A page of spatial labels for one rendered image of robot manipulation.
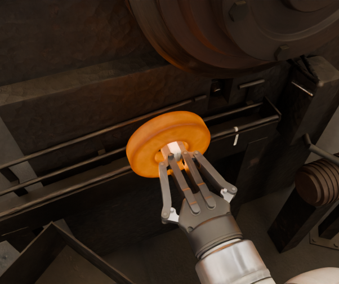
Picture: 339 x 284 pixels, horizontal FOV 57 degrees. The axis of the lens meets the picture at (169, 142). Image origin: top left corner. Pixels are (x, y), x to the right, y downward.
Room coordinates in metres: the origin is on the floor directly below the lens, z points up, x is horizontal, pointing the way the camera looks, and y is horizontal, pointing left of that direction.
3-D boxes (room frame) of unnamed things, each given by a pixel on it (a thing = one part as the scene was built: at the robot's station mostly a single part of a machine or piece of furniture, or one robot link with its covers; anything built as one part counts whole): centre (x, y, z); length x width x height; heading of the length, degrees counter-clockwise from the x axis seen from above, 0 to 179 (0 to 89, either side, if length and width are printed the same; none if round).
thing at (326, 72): (0.61, -0.36, 0.68); 0.11 x 0.08 x 0.24; 21
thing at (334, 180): (0.51, -0.51, 0.27); 0.22 x 0.13 x 0.53; 111
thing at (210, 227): (0.20, -0.06, 0.84); 0.09 x 0.08 x 0.07; 21
